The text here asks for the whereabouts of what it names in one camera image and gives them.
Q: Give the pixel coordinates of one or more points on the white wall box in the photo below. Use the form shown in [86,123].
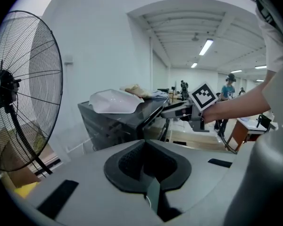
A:
[68,59]

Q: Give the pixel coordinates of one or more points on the wooden table with white top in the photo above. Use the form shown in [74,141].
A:
[240,131]

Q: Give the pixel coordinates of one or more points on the brown cardboard box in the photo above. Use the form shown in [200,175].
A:
[21,179]

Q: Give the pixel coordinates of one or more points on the white plastic sheet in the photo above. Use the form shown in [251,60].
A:
[113,101]

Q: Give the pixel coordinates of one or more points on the wooden plank platform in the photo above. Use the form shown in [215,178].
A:
[198,138]

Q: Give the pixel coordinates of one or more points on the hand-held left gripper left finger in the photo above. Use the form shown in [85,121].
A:
[89,185]

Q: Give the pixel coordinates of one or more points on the large black standing fan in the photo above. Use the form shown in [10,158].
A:
[1,88]

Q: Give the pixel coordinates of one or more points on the ceiling tube light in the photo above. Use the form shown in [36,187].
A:
[260,67]
[260,80]
[193,65]
[235,71]
[206,46]

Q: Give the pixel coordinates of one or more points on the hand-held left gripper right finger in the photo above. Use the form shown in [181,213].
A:
[202,185]

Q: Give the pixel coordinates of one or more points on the person's right forearm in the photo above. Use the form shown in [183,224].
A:
[238,105]

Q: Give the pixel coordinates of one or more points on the hanging ceiling lamp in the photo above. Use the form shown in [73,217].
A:
[195,37]

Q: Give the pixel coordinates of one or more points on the flat black pad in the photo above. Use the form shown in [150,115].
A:
[179,143]

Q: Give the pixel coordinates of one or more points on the pale blue cloth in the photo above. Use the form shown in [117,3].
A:
[159,93]

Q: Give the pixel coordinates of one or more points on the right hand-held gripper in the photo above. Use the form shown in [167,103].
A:
[202,95]

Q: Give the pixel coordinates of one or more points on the person's white T-shirt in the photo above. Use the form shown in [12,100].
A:
[273,46]

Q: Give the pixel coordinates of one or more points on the small black tool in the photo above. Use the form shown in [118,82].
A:
[263,120]

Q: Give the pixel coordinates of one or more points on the cream cloth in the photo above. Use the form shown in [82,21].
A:
[134,89]

